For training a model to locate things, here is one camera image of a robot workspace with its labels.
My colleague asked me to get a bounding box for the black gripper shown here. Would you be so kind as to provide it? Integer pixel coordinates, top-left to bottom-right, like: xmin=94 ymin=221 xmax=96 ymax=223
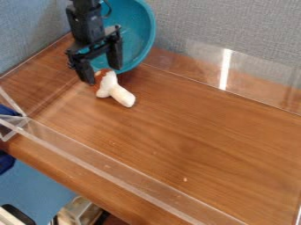
xmin=66 ymin=0 xmax=123 ymax=85

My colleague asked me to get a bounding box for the white and brown toy mushroom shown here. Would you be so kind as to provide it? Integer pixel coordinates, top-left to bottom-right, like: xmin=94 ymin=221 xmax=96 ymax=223
xmin=92 ymin=69 xmax=135 ymax=107

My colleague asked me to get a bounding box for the blue plastic bowl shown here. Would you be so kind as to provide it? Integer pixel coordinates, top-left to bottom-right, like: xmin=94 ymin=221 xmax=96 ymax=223
xmin=90 ymin=0 xmax=155 ymax=74

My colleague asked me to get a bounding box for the clear acrylic barrier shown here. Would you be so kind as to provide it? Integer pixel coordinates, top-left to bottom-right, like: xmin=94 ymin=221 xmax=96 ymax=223
xmin=0 ymin=37 xmax=301 ymax=225

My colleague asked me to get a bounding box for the blue clamp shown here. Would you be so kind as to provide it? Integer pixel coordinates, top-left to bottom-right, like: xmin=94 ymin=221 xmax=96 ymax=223
xmin=0 ymin=104 xmax=20 ymax=175

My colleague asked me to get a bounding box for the black and white object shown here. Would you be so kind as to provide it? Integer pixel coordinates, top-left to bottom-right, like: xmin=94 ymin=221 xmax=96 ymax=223
xmin=0 ymin=205 xmax=36 ymax=225

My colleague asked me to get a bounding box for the metal frame under table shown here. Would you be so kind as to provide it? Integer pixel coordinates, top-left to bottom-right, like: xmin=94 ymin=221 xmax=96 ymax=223
xmin=50 ymin=196 xmax=103 ymax=225

